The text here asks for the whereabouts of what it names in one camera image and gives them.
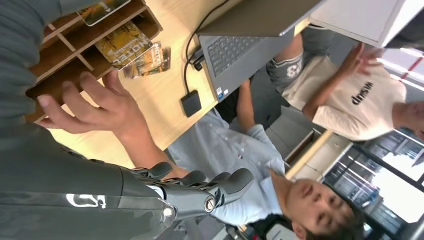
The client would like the black hub cable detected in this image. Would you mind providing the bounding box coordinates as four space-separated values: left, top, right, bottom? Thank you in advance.
183 0 231 97

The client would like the loose hotel card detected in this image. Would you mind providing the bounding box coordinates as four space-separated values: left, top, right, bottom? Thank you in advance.
123 41 172 80

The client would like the wooden card holder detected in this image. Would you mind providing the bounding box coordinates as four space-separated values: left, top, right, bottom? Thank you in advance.
25 0 164 123

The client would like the grey laptop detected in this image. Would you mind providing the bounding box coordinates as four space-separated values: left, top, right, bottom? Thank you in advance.
197 0 327 104

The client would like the yellow hotel card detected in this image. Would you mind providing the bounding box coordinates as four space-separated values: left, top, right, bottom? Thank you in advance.
95 21 154 71
76 0 132 27

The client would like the person in blue shirt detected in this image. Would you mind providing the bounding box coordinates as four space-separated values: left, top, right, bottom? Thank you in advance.
36 69 365 240

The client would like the white box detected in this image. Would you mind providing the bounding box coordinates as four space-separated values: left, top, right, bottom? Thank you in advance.
308 0 424 49

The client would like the small black usb hub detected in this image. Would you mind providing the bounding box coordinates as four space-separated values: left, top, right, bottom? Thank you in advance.
180 90 203 118

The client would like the person in beige shirt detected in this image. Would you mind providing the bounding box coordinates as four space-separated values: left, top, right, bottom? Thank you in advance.
265 26 424 142

